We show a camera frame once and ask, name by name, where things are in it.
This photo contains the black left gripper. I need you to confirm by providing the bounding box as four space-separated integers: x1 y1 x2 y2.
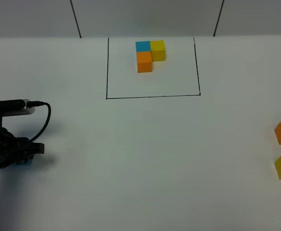
0 128 45 168

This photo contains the template orange cube block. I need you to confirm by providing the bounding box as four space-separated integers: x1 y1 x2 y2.
136 51 152 73

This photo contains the template blue cube block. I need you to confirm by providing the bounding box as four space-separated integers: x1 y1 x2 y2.
135 41 151 52

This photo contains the template yellow cube block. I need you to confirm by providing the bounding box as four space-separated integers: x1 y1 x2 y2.
150 40 166 62

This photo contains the black camera cable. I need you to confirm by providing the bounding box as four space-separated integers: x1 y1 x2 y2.
0 101 52 159

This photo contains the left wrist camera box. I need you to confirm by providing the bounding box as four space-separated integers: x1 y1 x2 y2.
0 99 35 117

